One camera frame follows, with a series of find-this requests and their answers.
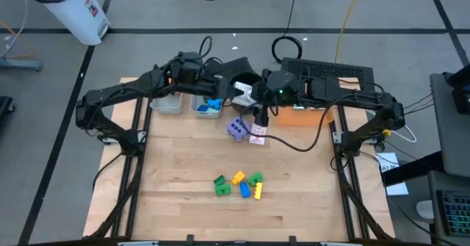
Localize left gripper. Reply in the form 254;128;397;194
200;75;246;99

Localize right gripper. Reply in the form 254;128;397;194
249;68;279;127

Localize white framed card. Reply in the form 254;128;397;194
231;80;258;108

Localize purple foam die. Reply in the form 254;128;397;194
225;116;250;142

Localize red playing card box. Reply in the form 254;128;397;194
248;124;268;146

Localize yellow toy block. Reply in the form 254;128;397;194
231;170;246;186

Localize large green toy block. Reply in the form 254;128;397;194
214;182;232;197

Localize black plastic bucket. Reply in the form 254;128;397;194
228;70;264;115

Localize black triangular panel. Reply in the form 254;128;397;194
203;56;258;81

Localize grey plastic bin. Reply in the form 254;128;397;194
149;91;184;115
189;94;223;120

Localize orange plastic tray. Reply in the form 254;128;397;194
274;105;333;128

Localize black perforated panel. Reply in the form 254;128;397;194
278;57;377;108

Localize white paper sheet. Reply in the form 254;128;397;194
375;151;410;197

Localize white trash bin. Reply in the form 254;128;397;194
24;0;112;47

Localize grey desk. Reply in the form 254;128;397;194
428;72;470;178

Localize dark keyboard desk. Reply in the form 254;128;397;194
427;169;470;246

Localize white computer mouse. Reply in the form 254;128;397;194
416;199;435;220

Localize black desk device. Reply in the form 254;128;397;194
441;62;470;115

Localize grey floor base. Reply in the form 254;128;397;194
0;57;44;73

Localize black floor object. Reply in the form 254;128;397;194
0;95;16;129

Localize backlit keyboard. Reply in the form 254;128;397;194
435;189;470;239

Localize black coiled floor cable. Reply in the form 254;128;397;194
270;0;303;66

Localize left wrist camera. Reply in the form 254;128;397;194
178;51;205;86

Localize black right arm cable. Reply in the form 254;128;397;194
242;91;346;153

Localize yellow cable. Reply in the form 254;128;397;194
333;0;363;64

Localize white cables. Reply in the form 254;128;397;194
385;128;418;144

